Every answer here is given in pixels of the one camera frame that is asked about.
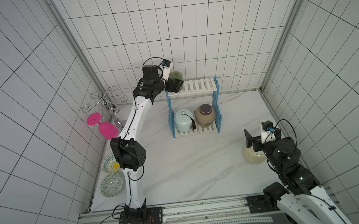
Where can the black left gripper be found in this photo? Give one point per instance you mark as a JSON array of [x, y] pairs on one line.
[[177, 88]]

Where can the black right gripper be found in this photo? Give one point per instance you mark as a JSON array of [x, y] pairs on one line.
[[257, 146]]

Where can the green tea canister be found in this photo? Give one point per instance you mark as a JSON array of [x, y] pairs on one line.
[[176, 77]]

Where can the cream tea canister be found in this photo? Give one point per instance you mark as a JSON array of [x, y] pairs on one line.
[[253, 157]]

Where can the blue white wooden shelf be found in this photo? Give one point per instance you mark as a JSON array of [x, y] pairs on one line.
[[195, 93]]

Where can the brown tea canister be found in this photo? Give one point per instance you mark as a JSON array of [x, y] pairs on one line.
[[205, 115]]

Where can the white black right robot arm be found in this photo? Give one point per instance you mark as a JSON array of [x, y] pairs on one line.
[[298, 194]]

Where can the light blue tea canister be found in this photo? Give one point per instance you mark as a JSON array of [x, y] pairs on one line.
[[184, 120]]

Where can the chrome glass holder stand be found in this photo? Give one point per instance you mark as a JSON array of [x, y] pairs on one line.
[[105, 100]]

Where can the pink plastic wine glass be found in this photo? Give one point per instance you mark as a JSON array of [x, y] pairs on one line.
[[106, 129]]

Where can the yellow patterned plate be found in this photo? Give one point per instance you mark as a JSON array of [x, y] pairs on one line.
[[109, 164]]

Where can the green patterned plate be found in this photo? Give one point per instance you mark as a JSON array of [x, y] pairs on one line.
[[112, 185]]

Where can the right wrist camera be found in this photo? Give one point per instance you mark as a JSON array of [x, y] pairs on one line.
[[269, 132]]

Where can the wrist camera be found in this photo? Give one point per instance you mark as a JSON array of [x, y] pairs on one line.
[[166, 68], [269, 132]]

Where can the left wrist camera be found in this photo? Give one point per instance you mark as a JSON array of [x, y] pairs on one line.
[[166, 68]]

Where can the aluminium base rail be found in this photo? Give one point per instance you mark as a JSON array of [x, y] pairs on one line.
[[227, 210]]

